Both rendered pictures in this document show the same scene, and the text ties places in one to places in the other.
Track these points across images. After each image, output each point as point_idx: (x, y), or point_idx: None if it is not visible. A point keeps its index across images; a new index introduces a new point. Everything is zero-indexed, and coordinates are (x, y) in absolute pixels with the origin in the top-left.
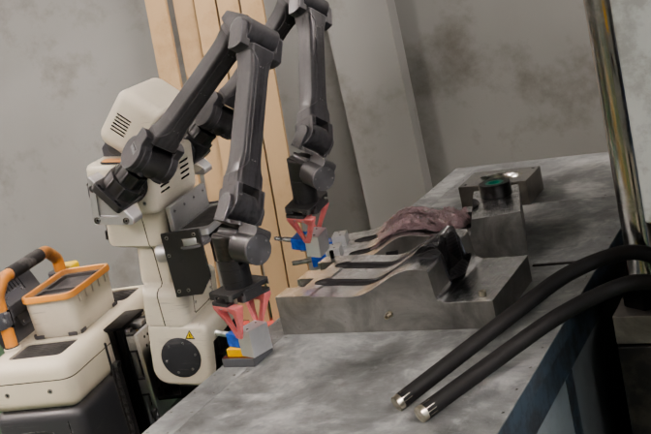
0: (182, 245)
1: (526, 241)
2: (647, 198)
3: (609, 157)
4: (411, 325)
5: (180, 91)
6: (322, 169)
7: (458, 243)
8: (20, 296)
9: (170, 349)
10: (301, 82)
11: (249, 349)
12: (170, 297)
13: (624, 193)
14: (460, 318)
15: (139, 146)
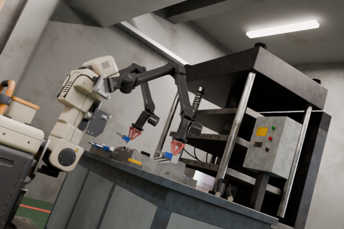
0: (101, 116)
1: None
2: (274, 166)
3: (224, 157)
4: (172, 178)
5: (148, 71)
6: (158, 119)
7: None
8: None
9: (66, 152)
10: (146, 92)
11: (176, 160)
12: (79, 132)
13: (224, 167)
14: (187, 182)
15: (134, 77)
